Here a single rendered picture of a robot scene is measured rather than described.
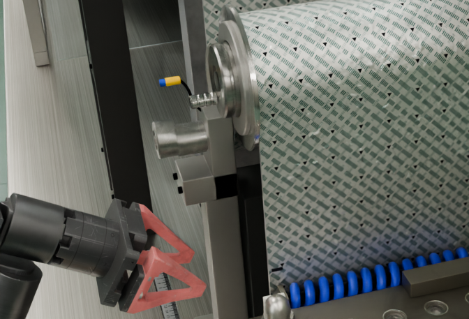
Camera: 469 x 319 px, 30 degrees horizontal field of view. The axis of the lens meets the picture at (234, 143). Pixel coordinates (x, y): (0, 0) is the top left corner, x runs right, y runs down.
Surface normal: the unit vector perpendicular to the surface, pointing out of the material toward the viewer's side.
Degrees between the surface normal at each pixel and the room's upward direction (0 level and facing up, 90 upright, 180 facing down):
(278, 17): 14
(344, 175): 90
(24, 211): 40
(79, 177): 0
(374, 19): 32
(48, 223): 49
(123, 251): 59
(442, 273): 0
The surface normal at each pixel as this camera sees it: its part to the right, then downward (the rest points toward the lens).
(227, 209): 0.23, 0.46
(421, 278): -0.07, -0.87
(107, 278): -0.87, -0.29
